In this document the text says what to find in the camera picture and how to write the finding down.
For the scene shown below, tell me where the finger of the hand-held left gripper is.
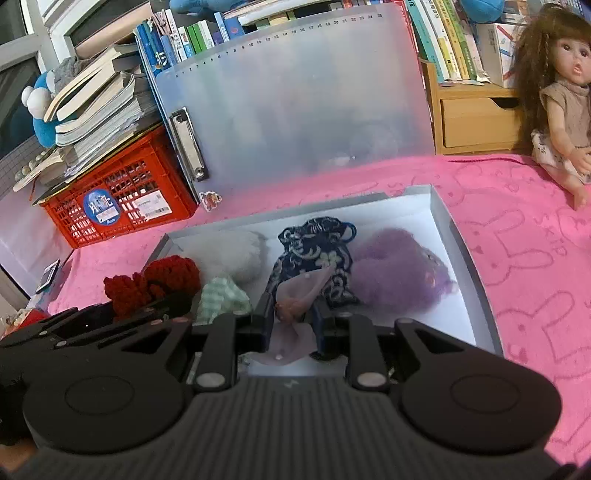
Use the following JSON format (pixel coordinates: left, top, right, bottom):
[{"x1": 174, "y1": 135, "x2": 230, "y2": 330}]
[
  {"x1": 0, "y1": 305, "x2": 116, "y2": 358},
  {"x1": 28, "y1": 293, "x2": 194, "y2": 370}
]

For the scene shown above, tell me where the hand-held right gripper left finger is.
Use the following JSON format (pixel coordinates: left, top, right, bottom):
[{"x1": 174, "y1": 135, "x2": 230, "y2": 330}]
[{"x1": 120, "y1": 293, "x2": 273, "y2": 393}]

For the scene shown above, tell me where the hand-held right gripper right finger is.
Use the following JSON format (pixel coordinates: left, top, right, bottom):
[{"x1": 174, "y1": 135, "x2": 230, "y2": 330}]
[{"x1": 310, "y1": 298, "x2": 467, "y2": 393}]

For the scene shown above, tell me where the green gingham scrunchie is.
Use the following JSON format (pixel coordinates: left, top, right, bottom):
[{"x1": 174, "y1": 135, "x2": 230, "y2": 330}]
[{"x1": 196, "y1": 274, "x2": 254, "y2": 326}]

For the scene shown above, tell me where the red knit scrunchie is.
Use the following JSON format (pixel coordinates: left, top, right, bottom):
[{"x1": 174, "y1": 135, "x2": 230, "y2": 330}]
[{"x1": 103, "y1": 256, "x2": 202, "y2": 322}]

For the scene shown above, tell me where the white fluffy plush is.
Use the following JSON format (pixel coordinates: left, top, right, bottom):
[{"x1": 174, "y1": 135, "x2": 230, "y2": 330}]
[{"x1": 194, "y1": 231, "x2": 269, "y2": 284}]

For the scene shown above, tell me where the navy floral pouch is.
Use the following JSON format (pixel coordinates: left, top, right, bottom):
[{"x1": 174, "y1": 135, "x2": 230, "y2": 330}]
[{"x1": 265, "y1": 217, "x2": 358, "y2": 308}]

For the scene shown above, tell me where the purple fluffy plush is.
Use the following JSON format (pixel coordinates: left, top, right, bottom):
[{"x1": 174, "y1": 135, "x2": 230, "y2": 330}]
[{"x1": 348, "y1": 227, "x2": 461, "y2": 315}]

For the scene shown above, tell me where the white cardboard box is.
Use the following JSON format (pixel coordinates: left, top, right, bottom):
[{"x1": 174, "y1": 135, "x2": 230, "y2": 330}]
[{"x1": 143, "y1": 185, "x2": 504, "y2": 377}]

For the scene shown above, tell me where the small black card box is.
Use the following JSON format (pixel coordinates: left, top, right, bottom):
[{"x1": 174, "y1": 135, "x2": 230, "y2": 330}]
[{"x1": 36, "y1": 258, "x2": 62, "y2": 294}]

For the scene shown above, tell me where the red plastic crate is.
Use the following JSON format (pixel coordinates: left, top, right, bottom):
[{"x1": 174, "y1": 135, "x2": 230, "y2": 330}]
[{"x1": 39, "y1": 122, "x2": 199, "y2": 250}]

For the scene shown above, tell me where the blue white plush toy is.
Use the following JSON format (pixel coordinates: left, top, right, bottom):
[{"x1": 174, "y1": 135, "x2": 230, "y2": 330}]
[{"x1": 21, "y1": 69, "x2": 70, "y2": 147}]

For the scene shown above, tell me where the stack of books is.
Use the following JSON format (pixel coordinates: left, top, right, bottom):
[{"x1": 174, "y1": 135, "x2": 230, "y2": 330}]
[{"x1": 32, "y1": 44, "x2": 162, "y2": 204}]

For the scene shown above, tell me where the pink rabbit print blanket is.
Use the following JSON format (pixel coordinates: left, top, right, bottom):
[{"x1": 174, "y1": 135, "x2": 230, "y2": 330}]
[{"x1": 0, "y1": 154, "x2": 591, "y2": 464}]

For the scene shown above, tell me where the translucent clipboard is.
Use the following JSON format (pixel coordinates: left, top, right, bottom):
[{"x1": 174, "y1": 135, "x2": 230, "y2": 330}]
[{"x1": 154, "y1": 2, "x2": 436, "y2": 195}]

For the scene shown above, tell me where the wooden drawer organiser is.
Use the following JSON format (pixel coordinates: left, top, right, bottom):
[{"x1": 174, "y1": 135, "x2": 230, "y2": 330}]
[{"x1": 420, "y1": 60, "x2": 527, "y2": 156}]

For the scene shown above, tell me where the row of blue green books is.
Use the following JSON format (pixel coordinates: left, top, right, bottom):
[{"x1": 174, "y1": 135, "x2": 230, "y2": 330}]
[{"x1": 134, "y1": 9, "x2": 245, "y2": 77}]

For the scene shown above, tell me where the row of colourful books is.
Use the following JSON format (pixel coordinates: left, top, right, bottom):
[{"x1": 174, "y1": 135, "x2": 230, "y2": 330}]
[{"x1": 406, "y1": 0, "x2": 527, "y2": 88}]

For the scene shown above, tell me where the long-haired baby doll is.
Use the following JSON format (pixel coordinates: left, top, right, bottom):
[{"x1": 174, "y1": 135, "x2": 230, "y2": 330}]
[{"x1": 510, "y1": 4, "x2": 591, "y2": 211}]

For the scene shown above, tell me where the blue plush ball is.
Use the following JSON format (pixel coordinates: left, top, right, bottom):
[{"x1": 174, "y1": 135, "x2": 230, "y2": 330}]
[{"x1": 459, "y1": 0, "x2": 505, "y2": 23}]

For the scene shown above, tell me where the pale bead string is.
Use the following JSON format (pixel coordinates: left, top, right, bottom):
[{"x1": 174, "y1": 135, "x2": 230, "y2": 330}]
[{"x1": 14, "y1": 154, "x2": 58, "y2": 184}]

